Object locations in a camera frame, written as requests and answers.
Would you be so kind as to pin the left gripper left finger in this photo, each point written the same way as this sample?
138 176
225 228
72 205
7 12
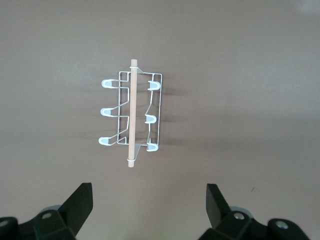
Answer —
75 210

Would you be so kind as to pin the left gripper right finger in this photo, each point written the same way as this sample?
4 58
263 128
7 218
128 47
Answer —
225 220

